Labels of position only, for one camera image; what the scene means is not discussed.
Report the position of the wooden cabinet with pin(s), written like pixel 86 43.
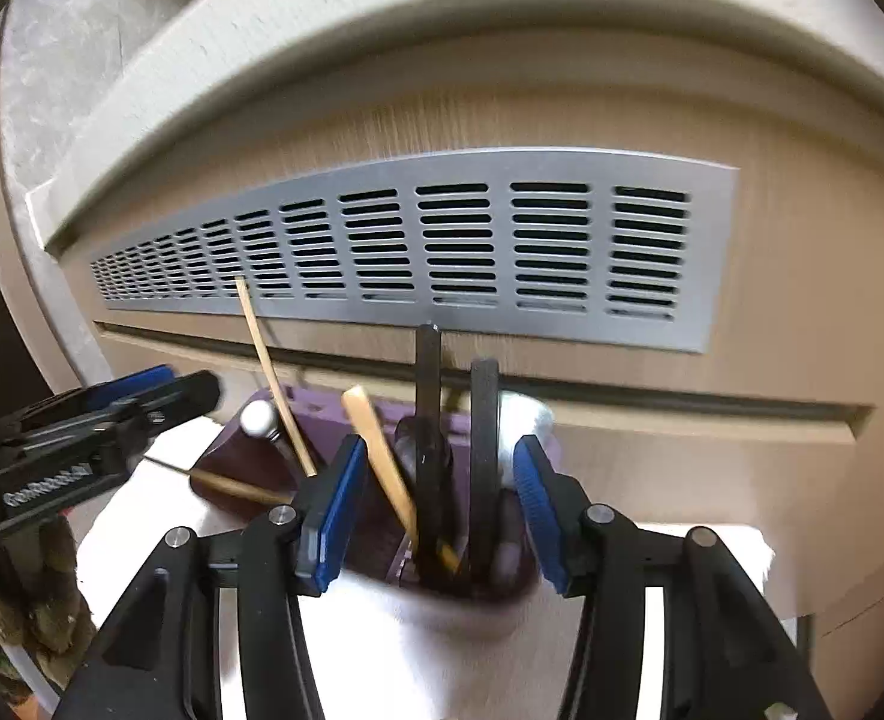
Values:
pixel 787 315

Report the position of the white ball-head utensil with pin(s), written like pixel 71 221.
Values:
pixel 258 418

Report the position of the white ceramic spoon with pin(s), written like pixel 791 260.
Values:
pixel 524 420

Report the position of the wooden chopstick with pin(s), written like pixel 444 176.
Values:
pixel 239 489
pixel 269 382

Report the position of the pale stone counter ledge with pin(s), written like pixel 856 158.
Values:
pixel 412 52

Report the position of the purple utensil holder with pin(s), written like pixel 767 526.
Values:
pixel 236 457

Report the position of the wooden spoon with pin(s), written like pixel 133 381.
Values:
pixel 378 457

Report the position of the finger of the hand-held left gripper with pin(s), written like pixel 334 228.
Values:
pixel 138 382
pixel 183 397

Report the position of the long grey vent grille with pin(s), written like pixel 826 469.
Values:
pixel 487 255

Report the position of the person's left hand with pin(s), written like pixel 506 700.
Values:
pixel 45 577

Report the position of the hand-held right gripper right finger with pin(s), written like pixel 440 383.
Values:
pixel 539 517

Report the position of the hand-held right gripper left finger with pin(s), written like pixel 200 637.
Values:
pixel 337 514

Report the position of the white textured cloth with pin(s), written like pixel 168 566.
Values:
pixel 472 652

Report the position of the black chopstick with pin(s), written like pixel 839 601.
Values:
pixel 485 427
pixel 428 405

